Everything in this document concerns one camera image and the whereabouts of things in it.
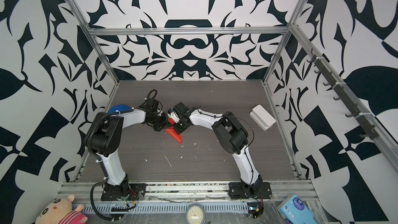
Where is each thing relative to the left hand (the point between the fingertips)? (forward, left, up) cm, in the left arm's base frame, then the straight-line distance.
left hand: (173, 122), depth 96 cm
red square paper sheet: (-10, -3, -1) cm, 10 cm away
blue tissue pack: (-46, -53, +4) cm, 71 cm away
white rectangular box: (-2, -54, +4) cm, 54 cm away
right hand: (-4, -2, -1) cm, 4 cm away
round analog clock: (-46, -12, +3) cm, 47 cm away
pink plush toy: (-43, +42, +5) cm, 61 cm away
